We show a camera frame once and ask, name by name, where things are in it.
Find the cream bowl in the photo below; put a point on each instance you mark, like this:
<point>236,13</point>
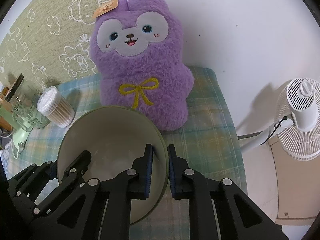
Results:
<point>115,136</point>

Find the green desk fan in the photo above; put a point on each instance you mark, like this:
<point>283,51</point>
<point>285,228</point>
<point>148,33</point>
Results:
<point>10,129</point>

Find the cotton swab container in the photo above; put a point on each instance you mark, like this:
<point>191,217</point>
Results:
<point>55,107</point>

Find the plaid tablecloth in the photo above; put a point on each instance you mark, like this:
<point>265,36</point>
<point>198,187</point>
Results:
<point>208,142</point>

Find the purple plush bunny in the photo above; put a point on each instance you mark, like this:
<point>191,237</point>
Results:
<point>137,49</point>

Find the green cartoon placemat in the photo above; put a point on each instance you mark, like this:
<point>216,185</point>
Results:
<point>49,42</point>

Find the white standing fan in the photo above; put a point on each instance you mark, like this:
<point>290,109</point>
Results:
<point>296,121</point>

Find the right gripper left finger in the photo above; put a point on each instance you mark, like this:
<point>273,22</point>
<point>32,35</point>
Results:
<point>100,209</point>

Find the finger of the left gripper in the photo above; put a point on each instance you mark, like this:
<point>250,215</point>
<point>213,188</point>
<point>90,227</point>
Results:
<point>80,164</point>

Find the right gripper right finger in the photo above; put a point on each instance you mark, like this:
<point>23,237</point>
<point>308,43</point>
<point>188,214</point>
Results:
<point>217,209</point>

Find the glass jar black lid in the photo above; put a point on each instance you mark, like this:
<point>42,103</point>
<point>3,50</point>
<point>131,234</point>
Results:
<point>22,97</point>

